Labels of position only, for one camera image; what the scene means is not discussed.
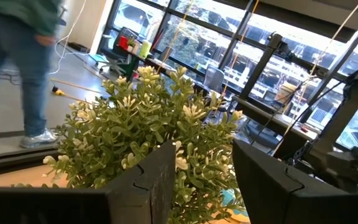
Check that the black slanted pole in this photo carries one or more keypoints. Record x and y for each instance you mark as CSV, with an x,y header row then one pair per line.
x,y
343,56

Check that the black camera stand frame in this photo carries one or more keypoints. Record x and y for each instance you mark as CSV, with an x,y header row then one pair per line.
x,y
259,65

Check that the black office chair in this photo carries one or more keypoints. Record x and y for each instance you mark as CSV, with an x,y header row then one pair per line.
x,y
121,56

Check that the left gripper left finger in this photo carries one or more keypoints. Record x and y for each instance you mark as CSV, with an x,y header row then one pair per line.
x,y
73,205

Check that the beige container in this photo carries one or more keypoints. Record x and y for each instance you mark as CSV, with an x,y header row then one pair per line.
x,y
285,92

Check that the red cup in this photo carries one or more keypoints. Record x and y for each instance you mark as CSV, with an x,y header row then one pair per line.
x,y
123,42

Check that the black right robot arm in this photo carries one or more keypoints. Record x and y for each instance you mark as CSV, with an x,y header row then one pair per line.
x,y
340,121

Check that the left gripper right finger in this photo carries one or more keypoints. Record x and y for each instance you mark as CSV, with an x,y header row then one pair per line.
x,y
275,199

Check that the green artificial potted plant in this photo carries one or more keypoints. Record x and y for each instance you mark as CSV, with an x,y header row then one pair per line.
x,y
141,124

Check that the person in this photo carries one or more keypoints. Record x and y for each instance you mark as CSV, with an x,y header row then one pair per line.
x,y
30,77

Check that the long dark desk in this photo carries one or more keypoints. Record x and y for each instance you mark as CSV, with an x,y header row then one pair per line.
x,y
269,119

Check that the blue frosted donut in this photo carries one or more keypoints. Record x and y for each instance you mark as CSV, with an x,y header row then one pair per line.
x,y
232,199

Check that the window with black frame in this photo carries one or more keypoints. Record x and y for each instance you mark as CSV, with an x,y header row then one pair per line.
x,y
204,40

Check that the light green container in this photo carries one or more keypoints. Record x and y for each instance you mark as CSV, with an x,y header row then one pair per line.
x,y
145,49

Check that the grey office chair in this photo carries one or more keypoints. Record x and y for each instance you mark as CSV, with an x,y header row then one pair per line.
x,y
213,78

